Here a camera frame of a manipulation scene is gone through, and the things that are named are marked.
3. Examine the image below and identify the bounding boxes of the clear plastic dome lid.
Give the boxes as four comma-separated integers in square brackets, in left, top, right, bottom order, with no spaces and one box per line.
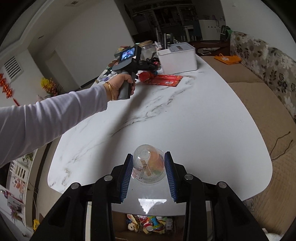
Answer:
[132,144,166,185]

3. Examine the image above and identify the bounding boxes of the white sleeved left forearm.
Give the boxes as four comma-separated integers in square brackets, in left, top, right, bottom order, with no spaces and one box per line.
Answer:
[1,85,110,166]

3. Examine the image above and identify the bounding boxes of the brown cardboard trash box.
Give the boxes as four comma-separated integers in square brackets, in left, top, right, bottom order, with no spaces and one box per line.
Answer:
[112,211,185,240]

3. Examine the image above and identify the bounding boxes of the person's left hand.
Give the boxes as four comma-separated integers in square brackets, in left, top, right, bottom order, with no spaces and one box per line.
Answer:
[103,74,135,101]

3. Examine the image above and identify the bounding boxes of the glass jar wooden lid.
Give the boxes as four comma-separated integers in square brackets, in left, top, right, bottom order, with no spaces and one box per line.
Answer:
[138,40,156,60]

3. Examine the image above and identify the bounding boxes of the red envelope packet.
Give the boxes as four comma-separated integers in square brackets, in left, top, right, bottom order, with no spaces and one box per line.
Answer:
[144,75,183,87]

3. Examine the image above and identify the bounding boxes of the white plastic storage box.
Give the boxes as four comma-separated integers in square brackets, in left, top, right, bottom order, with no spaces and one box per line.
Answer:
[157,42,197,75]

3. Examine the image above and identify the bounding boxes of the yellow flower bouquet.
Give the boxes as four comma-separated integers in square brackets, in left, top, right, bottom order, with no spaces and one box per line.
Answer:
[41,77,62,97]

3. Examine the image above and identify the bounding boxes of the orange cloth bag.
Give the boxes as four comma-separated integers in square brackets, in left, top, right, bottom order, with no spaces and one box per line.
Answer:
[214,53,242,65]

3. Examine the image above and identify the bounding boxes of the red chinese knot decoration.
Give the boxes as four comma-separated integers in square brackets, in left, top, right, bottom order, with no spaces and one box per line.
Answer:
[0,73,20,106]

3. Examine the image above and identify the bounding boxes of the floral patterned sofa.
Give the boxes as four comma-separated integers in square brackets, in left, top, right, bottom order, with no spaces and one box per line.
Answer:
[204,32,295,237]

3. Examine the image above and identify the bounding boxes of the gold bracelet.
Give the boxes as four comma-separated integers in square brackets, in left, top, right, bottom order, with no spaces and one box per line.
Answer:
[105,81,115,102]

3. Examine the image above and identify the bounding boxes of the black cable on sofa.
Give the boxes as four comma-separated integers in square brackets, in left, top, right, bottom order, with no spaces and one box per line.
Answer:
[269,131,295,162]

